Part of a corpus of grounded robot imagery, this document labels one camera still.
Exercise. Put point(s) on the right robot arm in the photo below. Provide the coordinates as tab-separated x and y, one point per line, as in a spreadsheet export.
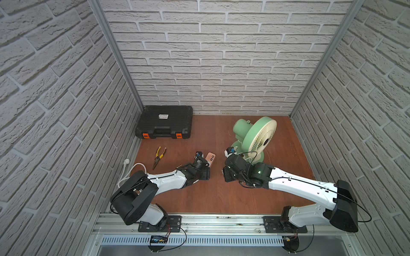
333	203

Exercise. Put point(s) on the green desk fan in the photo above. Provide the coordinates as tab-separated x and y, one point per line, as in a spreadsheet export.
252	139

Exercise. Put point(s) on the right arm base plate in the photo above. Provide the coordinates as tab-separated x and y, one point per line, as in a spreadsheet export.
283	224

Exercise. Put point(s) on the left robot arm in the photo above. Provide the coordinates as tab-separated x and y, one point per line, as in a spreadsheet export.
133	200

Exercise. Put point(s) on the pink power strip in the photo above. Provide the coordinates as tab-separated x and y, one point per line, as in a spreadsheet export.
210	158

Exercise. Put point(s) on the yellow handled pliers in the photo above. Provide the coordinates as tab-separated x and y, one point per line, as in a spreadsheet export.
158	156

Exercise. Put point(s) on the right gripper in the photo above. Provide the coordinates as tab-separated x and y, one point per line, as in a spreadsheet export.
226	176

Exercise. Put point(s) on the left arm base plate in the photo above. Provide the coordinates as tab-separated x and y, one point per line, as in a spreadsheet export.
168	224

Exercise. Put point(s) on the aluminium front rail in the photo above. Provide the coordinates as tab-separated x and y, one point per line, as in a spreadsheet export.
211	224

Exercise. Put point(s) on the aluminium corner post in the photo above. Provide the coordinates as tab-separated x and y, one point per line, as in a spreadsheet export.
348	19
105	28

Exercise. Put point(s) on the left aluminium corner post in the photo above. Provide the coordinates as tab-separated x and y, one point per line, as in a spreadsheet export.
105	28

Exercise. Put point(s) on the small green circuit board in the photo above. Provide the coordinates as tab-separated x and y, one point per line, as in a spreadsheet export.
157	239

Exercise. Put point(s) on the black plastic tool case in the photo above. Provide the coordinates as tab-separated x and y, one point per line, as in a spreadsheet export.
165	121

